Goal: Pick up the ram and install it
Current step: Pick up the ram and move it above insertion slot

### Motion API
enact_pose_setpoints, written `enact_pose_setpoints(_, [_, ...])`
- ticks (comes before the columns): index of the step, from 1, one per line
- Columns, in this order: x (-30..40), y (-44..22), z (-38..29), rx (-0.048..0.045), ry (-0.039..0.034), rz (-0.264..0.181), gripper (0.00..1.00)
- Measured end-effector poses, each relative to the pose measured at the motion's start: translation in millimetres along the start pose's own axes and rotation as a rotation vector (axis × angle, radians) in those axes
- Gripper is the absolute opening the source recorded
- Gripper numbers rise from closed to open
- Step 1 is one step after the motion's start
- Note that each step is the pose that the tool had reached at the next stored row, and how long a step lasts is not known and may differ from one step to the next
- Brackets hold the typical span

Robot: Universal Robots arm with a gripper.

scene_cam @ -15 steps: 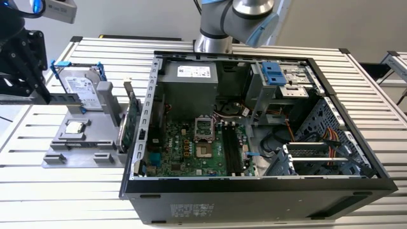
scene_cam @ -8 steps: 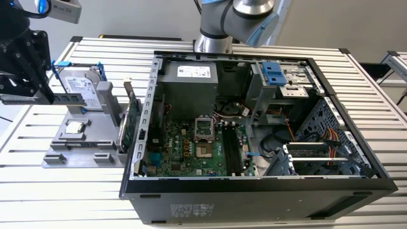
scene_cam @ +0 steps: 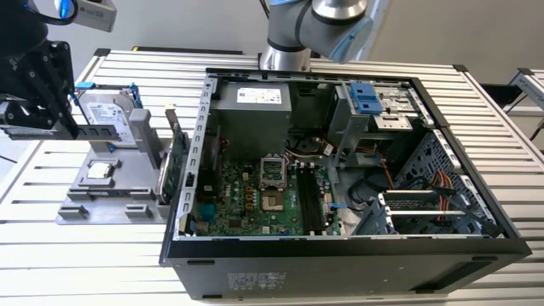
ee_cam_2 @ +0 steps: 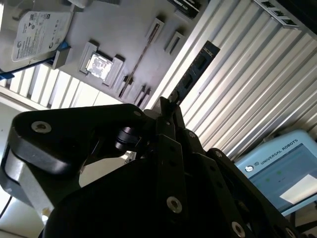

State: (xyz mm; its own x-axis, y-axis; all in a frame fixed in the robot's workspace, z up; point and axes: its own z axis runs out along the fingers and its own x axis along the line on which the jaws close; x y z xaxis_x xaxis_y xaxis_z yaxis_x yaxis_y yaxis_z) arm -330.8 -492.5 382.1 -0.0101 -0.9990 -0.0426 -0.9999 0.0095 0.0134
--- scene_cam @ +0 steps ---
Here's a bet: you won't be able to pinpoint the blue-plug data cable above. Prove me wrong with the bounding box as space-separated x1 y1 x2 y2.
327 202 371 210

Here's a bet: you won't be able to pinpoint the perforated metal disk bay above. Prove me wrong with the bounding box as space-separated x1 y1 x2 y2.
355 187 499 239

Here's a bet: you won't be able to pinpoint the thin orange wire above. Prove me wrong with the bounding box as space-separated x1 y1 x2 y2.
355 143 393 189

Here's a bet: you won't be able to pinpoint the wire locking lever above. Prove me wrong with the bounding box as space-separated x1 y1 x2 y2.
283 153 292 189

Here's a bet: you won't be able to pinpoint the silver metal drive cage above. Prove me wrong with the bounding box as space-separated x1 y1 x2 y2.
327 81 427 167

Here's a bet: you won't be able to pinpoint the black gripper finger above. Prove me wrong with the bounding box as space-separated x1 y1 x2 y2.
0 95 55 128
24 41 80 140

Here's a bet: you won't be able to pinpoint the green motherboard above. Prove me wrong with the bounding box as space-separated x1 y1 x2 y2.
193 158 344 238

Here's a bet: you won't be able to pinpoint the black round fan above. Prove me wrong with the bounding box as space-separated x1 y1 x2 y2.
292 135 328 157

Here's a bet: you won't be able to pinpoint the CPU socket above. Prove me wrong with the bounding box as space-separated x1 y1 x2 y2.
259 190 287 214

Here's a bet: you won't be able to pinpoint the hard disk in blue carrier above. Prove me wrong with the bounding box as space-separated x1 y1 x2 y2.
67 80 144 153

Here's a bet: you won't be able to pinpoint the thin black camera cable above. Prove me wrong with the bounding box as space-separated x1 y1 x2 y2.
24 0 80 27

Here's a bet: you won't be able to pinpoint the black data cable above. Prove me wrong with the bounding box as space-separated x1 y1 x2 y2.
348 167 395 211

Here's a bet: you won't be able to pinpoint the black PC case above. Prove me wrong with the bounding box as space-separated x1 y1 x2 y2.
159 65 533 300

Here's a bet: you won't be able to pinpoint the power supply wire bundle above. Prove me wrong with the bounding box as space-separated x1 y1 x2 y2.
283 145 336 161

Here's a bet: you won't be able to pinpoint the blue plastic drive latch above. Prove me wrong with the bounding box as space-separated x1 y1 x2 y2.
348 81 384 115

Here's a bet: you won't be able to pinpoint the grey parts rack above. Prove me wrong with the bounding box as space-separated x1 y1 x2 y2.
55 108 181 226

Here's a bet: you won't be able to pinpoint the grey power supply unit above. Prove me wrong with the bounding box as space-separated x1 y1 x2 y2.
211 81 295 162

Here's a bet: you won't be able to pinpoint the green graphics card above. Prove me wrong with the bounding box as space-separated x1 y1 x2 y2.
153 101 191 207

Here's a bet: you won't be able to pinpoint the orange yellow power wires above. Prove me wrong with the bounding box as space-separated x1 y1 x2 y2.
429 170 459 224

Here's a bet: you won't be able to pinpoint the silver CPU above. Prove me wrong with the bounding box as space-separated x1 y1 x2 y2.
85 164 112 179

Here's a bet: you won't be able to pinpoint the metal slat side table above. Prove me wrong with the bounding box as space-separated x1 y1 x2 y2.
503 67 544 141

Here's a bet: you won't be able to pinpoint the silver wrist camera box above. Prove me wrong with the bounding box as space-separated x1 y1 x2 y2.
69 0 119 33

